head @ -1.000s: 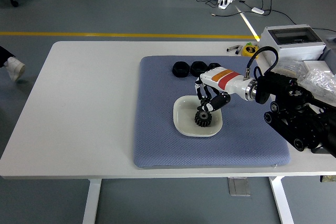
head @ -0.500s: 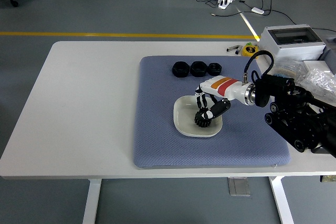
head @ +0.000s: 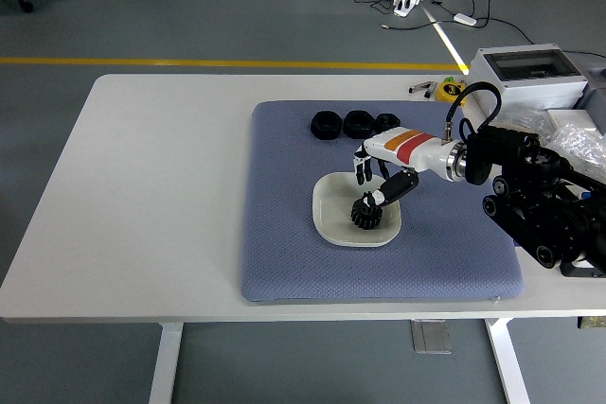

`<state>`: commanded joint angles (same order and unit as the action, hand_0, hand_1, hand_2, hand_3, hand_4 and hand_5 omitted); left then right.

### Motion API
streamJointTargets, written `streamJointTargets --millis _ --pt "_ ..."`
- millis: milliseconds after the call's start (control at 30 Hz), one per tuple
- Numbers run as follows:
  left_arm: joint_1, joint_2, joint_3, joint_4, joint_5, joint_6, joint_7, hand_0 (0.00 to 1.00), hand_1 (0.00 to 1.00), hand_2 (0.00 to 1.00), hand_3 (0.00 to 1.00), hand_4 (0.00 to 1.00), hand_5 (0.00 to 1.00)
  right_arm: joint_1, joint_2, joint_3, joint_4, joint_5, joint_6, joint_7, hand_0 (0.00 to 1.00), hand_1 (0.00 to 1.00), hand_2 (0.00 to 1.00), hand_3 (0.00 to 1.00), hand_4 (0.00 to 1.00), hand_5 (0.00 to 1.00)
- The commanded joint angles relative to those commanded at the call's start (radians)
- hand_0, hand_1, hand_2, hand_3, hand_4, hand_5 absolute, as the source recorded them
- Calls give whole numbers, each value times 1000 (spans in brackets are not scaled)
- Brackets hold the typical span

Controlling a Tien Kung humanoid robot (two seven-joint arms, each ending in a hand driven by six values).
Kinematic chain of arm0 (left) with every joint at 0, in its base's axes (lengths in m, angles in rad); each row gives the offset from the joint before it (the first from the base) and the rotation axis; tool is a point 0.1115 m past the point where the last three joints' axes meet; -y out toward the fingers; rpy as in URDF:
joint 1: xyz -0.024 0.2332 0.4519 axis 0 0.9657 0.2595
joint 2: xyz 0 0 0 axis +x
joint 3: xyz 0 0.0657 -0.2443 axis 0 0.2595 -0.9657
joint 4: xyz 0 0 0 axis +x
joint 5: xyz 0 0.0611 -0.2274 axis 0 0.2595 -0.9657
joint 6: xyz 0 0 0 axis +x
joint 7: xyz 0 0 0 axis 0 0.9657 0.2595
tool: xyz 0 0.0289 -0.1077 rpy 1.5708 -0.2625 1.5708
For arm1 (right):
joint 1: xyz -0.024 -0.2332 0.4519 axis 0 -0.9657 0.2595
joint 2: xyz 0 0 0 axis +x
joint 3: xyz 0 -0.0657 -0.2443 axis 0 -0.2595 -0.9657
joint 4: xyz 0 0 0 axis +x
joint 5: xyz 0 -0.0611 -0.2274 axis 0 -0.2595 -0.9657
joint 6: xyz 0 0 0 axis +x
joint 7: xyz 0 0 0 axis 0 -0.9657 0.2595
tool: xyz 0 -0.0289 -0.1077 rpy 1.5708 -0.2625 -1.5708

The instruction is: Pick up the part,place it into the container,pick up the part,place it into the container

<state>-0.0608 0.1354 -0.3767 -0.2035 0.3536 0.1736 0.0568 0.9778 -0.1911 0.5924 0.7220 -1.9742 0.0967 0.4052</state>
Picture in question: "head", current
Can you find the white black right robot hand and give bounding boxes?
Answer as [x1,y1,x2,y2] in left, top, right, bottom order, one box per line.
[352,127,458,209]

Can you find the large black gear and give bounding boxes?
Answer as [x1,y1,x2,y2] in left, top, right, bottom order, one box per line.
[349,201,383,230]

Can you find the small black hex nut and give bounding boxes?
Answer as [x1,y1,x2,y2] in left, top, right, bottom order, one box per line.
[375,112,401,133]

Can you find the large black hex nut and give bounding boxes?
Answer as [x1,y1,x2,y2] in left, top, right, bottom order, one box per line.
[342,109,375,140]
[310,110,342,141]

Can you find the white flat box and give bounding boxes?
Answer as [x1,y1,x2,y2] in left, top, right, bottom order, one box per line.
[546,109,593,133]

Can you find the yellow tape measure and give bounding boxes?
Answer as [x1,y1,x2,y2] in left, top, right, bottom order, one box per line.
[435,76,468,106]

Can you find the white square dish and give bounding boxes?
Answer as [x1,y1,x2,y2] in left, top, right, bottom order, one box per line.
[311,170,402,248]

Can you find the white power strip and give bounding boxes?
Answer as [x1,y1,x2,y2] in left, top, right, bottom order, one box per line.
[391,0,422,17]

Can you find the blue-grey textured mat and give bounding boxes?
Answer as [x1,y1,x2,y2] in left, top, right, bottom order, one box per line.
[238,99,526,305]

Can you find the clear bag of small parts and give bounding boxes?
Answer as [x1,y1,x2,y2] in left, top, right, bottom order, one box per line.
[551,122,606,173]

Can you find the metal floor plate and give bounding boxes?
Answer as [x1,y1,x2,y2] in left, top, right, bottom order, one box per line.
[410,319,454,355]

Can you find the grey case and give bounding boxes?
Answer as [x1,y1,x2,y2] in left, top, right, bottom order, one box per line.
[575,65,606,133]

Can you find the white table leg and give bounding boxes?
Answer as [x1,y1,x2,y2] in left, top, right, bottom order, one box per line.
[149,322,185,404]
[482,318,531,404]

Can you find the long black floor cable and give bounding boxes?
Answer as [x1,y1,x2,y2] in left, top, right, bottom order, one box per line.
[378,15,536,45]

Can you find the grey electrical enclosure box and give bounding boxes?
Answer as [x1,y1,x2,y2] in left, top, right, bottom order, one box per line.
[466,43,588,117]

